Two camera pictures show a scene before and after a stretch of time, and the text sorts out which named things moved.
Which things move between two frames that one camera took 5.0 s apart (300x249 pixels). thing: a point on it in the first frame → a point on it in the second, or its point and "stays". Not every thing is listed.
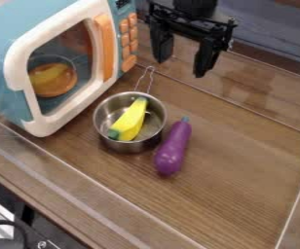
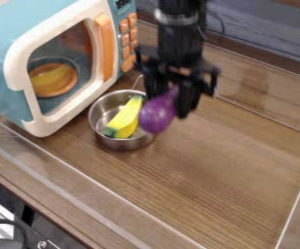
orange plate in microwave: (53, 79) stays
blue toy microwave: (56, 53) stays
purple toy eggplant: (169, 156) → (157, 111)
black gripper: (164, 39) → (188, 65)
